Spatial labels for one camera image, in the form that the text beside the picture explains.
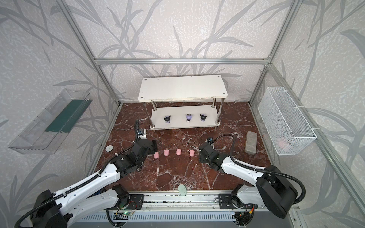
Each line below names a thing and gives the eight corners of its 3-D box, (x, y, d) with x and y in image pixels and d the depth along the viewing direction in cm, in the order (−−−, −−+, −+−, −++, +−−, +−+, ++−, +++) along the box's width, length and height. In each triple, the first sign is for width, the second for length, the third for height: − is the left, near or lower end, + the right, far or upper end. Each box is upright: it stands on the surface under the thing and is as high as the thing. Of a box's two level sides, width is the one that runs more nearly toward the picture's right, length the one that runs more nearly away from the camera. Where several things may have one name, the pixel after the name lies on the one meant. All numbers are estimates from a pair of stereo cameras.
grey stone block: (244, 151, 94) (246, 149, 92) (246, 133, 104) (248, 130, 101) (254, 154, 93) (256, 152, 90) (255, 135, 102) (257, 133, 100)
